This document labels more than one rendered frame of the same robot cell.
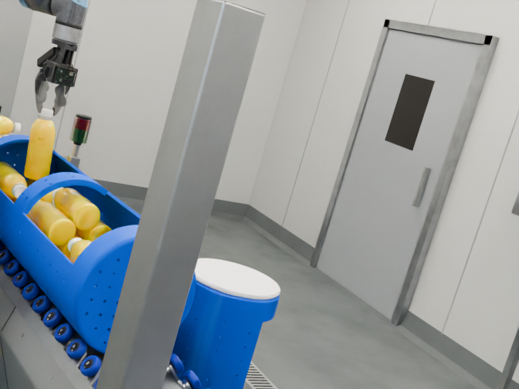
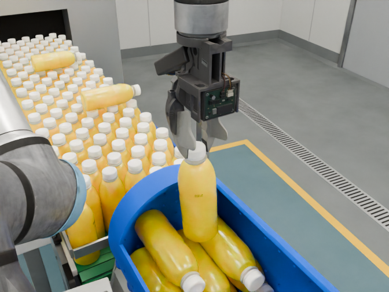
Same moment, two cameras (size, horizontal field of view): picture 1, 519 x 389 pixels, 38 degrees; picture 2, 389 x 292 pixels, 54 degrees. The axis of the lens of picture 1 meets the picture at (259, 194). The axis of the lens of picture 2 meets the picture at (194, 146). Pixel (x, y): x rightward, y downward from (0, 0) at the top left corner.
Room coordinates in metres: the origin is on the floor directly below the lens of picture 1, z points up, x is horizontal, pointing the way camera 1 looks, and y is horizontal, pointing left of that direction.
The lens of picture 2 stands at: (1.58, 0.58, 1.68)
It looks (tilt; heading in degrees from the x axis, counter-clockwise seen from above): 31 degrees down; 8
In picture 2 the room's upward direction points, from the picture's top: straight up
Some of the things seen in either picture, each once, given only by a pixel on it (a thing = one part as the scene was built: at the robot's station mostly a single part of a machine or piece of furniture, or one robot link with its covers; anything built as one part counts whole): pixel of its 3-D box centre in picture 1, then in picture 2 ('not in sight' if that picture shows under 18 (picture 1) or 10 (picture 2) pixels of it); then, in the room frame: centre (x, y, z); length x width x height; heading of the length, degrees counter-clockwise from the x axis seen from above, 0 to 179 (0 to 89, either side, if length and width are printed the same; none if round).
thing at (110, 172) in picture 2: not in sight; (109, 173); (2.36, 0.91, 1.09); 0.04 x 0.04 x 0.02
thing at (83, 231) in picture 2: not in sight; (81, 230); (2.25, 0.96, 0.99); 0.07 x 0.07 x 0.19
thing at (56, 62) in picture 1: (61, 63); (204, 73); (2.11, 0.64, 1.48); 0.09 x 0.08 x 0.12; 38
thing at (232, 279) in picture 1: (233, 278); not in sight; (2.07, 0.01, 1.03); 0.28 x 0.28 x 0.01
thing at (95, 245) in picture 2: not in sight; (148, 225); (2.32, 0.80, 0.96); 0.40 x 0.01 x 0.03; 128
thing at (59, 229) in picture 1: (49, 220); not in sight; (1.84, 0.49, 1.11); 0.19 x 0.07 x 0.07; 38
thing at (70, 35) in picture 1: (67, 35); (203, 16); (2.12, 0.64, 1.56); 0.08 x 0.08 x 0.05
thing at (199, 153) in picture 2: (45, 113); (194, 150); (2.13, 0.65, 1.33); 0.04 x 0.04 x 0.02
